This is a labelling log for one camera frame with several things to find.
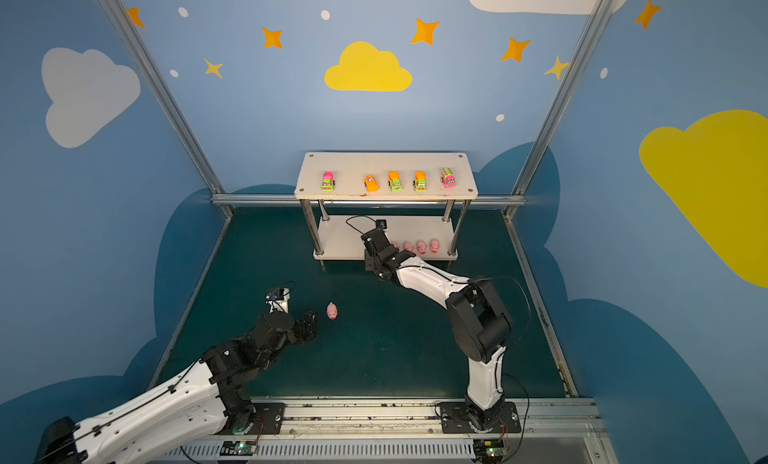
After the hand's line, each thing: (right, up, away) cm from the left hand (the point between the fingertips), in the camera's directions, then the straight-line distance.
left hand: (308, 316), depth 80 cm
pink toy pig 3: (+33, +18, +21) cm, 43 cm away
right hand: (+19, +18, +14) cm, 30 cm away
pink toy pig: (+4, -2, +12) cm, 13 cm away
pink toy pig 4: (+29, +19, +21) cm, 40 cm away
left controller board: (-14, -29, -10) cm, 34 cm away
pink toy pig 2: (+38, +19, +21) cm, 47 cm away
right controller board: (+46, -31, -9) cm, 56 cm away
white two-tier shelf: (+21, +39, +3) cm, 44 cm away
